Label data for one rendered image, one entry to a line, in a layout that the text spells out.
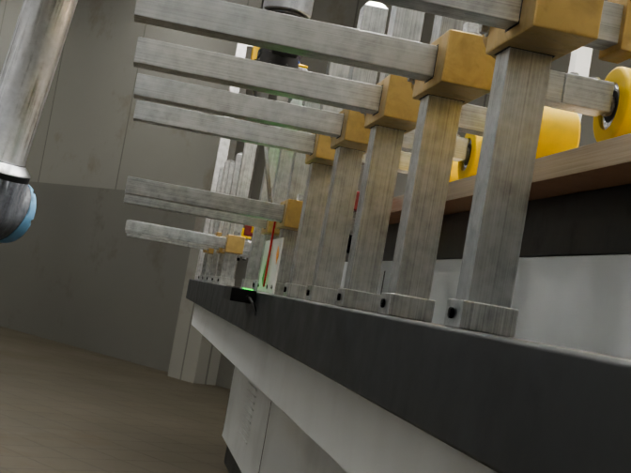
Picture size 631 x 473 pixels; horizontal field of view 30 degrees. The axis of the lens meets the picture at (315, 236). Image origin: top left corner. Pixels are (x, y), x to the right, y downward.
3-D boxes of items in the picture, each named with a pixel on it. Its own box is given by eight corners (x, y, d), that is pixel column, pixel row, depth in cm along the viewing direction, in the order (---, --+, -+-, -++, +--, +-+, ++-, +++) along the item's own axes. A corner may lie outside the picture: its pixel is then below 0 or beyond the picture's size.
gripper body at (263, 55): (290, 89, 220) (301, 26, 220) (297, 82, 211) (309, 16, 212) (251, 81, 219) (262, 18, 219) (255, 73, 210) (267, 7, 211)
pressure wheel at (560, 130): (535, 87, 139) (512, 129, 146) (538, 140, 135) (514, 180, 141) (583, 98, 140) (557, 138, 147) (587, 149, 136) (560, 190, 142)
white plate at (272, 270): (270, 293, 204) (281, 236, 205) (255, 290, 230) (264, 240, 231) (274, 294, 204) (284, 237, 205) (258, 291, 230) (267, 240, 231)
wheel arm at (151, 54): (132, 62, 132) (139, 31, 132) (132, 68, 135) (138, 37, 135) (553, 146, 139) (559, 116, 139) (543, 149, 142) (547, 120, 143)
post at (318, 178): (283, 331, 188) (334, 38, 190) (280, 330, 191) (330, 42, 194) (304, 335, 188) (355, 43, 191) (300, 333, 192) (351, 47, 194)
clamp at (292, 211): (283, 226, 206) (288, 198, 206) (273, 229, 219) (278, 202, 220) (314, 232, 207) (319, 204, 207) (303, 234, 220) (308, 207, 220)
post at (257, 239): (242, 288, 262) (277, 91, 265) (240, 287, 267) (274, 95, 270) (262, 291, 263) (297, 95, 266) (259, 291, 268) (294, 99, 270)
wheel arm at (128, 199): (122, 205, 230) (126, 184, 230) (122, 206, 233) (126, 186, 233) (338, 245, 236) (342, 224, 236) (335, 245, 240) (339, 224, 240)
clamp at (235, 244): (223, 251, 329) (226, 233, 330) (219, 251, 343) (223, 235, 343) (244, 254, 330) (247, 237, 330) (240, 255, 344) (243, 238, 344)
